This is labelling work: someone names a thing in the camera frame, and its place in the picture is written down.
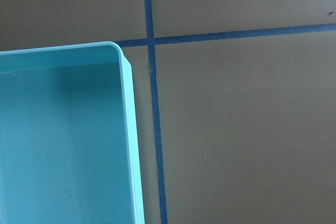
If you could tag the light blue plastic bin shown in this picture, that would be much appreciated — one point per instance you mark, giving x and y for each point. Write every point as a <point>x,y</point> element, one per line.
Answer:
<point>69,145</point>

